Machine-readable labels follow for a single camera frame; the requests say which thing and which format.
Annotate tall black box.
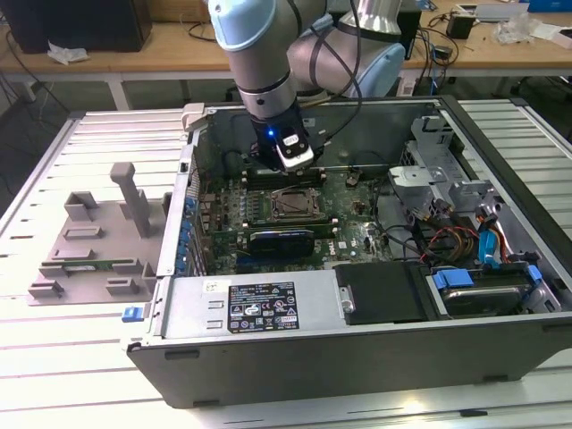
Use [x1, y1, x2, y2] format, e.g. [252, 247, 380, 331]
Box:
[403, 8, 424, 62]

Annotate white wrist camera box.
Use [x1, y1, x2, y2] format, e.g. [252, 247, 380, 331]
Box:
[274, 127, 315, 172]

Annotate crumpled white paper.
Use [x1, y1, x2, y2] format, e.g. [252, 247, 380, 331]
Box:
[46, 39, 90, 66]

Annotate silver power supply unit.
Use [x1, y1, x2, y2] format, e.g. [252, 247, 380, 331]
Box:
[159, 269, 358, 340]

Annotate open black PC case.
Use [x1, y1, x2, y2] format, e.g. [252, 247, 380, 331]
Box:
[120, 94, 572, 410]

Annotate clear plastic bags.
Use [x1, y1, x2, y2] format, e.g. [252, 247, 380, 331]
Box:
[493, 13, 537, 46]

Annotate white flat box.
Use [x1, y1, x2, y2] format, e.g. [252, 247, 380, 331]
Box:
[531, 24, 572, 48]

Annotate CPU socket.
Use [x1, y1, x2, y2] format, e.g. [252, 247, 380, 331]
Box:
[265, 188, 324, 222]

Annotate black graphics card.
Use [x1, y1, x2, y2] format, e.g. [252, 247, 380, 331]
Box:
[248, 228, 316, 259]

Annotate wooden desk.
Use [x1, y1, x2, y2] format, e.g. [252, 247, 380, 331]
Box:
[0, 0, 572, 86]

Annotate grey parts rack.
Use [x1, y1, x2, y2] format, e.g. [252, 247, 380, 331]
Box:
[27, 161, 173, 307]

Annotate green RAM stick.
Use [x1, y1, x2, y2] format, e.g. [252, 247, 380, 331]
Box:
[62, 263, 113, 273]

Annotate grey case handle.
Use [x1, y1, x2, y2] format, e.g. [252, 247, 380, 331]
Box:
[181, 102, 211, 133]

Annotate blue disk carrier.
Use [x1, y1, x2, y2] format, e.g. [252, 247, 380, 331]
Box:
[432, 265, 543, 314]

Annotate blue box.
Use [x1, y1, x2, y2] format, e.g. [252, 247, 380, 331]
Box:
[526, 0, 572, 13]

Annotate red wire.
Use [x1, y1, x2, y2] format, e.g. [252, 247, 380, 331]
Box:
[435, 225, 477, 239]

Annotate thick black cable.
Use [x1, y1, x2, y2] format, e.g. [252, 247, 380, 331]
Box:
[373, 176, 385, 229]

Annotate black drive bay cover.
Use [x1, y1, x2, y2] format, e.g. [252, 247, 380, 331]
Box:
[333, 262, 430, 326]

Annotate blue flat data wire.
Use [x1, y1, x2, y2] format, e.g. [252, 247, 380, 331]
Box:
[476, 203, 507, 269]

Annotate grey flat box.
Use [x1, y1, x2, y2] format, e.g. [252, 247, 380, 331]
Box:
[473, 2, 533, 23]

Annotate silver hard disk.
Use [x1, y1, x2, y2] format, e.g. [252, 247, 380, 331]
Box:
[442, 288, 524, 319]

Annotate black camera cable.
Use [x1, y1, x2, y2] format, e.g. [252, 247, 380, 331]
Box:
[285, 0, 366, 148]

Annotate green motherboard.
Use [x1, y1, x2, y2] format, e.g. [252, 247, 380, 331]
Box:
[196, 169, 385, 276]

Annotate RAM slot with white clips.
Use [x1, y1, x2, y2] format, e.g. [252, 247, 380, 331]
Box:
[244, 220, 339, 226]
[242, 167, 325, 174]
[242, 176, 325, 183]

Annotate small black box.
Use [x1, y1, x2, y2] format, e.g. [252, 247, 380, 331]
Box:
[446, 13, 474, 40]

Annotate thin metal locking lever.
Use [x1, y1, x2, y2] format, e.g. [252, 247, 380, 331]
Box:
[267, 213, 325, 223]

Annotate metal socket cover frame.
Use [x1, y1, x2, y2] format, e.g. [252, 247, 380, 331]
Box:
[269, 189, 323, 220]

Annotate yellow wire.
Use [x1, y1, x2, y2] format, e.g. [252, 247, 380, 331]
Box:
[459, 234, 478, 261]

